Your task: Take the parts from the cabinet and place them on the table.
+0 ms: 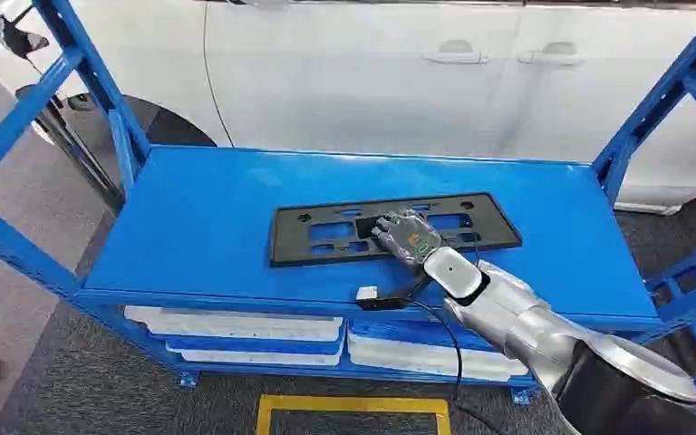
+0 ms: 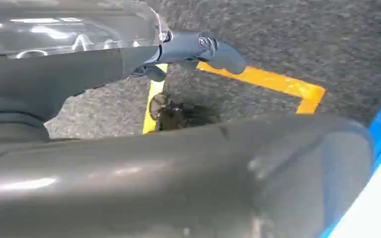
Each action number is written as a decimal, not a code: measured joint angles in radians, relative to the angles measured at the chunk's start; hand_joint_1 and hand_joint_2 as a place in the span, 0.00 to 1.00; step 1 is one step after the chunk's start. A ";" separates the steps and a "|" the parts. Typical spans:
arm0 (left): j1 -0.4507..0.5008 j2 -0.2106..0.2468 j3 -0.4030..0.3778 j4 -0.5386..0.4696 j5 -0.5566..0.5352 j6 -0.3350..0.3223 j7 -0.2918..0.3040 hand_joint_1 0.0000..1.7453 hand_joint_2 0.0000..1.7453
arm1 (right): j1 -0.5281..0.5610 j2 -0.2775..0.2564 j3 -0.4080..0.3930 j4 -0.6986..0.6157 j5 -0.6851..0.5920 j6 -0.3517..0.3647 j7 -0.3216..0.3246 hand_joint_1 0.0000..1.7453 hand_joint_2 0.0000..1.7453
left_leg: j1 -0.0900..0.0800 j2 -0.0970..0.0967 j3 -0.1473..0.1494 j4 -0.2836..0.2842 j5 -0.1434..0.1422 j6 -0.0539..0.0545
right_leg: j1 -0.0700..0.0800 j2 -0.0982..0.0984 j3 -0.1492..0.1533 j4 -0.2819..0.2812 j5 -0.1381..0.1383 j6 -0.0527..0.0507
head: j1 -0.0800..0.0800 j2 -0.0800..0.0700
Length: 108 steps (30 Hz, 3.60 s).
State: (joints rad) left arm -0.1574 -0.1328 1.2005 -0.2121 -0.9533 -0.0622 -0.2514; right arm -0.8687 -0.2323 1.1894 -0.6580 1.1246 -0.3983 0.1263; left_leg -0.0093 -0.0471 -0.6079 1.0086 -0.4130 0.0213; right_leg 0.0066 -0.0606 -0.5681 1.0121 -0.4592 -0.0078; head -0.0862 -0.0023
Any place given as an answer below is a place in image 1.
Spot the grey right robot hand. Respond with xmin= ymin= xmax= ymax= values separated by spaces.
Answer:
xmin=372 ymin=208 xmax=445 ymax=269

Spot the black licence plate frame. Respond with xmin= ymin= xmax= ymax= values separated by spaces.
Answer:
xmin=268 ymin=191 xmax=524 ymax=269

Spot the white foam tray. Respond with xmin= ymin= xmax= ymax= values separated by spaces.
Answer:
xmin=123 ymin=305 xmax=345 ymax=344
xmin=166 ymin=343 xmax=343 ymax=368
xmin=347 ymin=332 xmax=530 ymax=383

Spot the white car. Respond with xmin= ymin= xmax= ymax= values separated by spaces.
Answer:
xmin=0 ymin=0 xmax=696 ymax=216

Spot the blue metal shelf rack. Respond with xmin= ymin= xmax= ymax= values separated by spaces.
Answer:
xmin=0 ymin=0 xmax=696 ymax=407

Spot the black car wheel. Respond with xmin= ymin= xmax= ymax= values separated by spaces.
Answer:
xmin=14 ymin=83 xmax=218 ymax=214

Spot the dark car headlight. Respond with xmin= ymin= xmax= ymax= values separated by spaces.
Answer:
xmin=0 ymin=14 xmax=51 ymax=60

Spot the black cable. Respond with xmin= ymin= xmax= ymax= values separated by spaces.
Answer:
xmin=406 ymin=297 xmax=507 ymax=435

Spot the white car door handle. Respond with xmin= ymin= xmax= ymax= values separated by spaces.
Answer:
xmin=422 ymin=38 xmax=492 ymax=66
xmin=516 ymin=40 xmax=587 ymax=67

